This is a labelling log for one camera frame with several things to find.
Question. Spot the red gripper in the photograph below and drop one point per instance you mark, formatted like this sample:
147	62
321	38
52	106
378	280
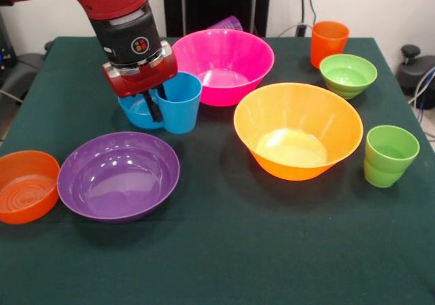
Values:
142	79

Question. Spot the blue plastic cup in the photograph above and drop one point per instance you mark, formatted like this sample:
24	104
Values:
180	115

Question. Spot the purple plastic bowl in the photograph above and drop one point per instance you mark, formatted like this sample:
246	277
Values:
119	189

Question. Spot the pink plastic bowl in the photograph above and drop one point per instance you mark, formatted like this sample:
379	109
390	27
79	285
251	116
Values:
244	53

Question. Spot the purple plastic cup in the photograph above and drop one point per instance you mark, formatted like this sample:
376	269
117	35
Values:
227	23

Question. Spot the orange plastic bowl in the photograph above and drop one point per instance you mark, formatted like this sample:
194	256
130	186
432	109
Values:
23	199

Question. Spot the yellow plastic bowl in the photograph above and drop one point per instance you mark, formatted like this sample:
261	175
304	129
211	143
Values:
336	128

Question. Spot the green plastic bowl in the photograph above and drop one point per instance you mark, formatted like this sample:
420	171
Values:
348	81

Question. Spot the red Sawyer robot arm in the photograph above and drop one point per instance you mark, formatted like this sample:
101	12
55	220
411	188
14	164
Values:
122	36

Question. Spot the blue plastic bowl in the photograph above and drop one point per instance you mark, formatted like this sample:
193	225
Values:
136	116

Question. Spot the grey chair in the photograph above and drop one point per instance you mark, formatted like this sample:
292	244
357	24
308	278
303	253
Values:
20	70

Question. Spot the dark equipment box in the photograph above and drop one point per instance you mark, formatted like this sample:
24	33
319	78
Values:
5	57

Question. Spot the dark green tablecloth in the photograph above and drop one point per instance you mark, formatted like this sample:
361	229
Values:
238	250

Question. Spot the orange plastic cup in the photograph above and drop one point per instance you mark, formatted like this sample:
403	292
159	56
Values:
328	41

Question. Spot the green plastic cup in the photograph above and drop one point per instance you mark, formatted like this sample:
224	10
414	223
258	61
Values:
387	172

